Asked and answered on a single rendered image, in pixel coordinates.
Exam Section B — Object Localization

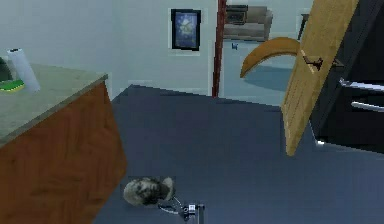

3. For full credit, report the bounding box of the green and yellow sponge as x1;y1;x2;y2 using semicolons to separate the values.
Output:
0;79;26;93

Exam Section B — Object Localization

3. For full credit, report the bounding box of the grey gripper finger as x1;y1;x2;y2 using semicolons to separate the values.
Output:
157;204;182;215
171;196;184;210

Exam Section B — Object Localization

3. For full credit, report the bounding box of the light wooden room door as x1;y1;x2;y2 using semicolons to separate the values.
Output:
280;0;361;157

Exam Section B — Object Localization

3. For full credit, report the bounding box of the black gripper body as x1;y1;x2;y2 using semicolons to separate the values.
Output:
179;206;190;222

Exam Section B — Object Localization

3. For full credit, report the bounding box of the dark door handle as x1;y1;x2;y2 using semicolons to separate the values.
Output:
301;54;325;72

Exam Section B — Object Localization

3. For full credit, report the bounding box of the grey sofa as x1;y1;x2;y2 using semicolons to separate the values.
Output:
222;4;275;43

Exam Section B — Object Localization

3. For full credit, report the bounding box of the dark cushion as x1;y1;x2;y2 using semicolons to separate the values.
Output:
225;4;250;26

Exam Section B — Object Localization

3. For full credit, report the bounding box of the black fridge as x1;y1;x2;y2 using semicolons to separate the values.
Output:
309;0;384;155

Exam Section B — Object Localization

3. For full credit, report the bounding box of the dark red door frame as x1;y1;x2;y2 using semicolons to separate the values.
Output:
211;0;228;99

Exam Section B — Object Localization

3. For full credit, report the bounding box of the white paper towel roll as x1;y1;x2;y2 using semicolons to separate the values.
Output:
6;47;42;95

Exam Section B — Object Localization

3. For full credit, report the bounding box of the black framed blue picture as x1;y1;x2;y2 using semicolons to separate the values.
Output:
170;8;202;52

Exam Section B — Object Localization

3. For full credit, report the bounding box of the clay half head sculpture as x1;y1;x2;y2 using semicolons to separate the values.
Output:
122;176;176;207

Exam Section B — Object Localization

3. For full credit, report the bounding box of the brown counter with grey top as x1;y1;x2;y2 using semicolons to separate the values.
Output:
0;63;128;224

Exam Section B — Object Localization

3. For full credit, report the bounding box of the silver fridge handle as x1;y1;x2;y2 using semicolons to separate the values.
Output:
350;101;384;113
338;77;384;93

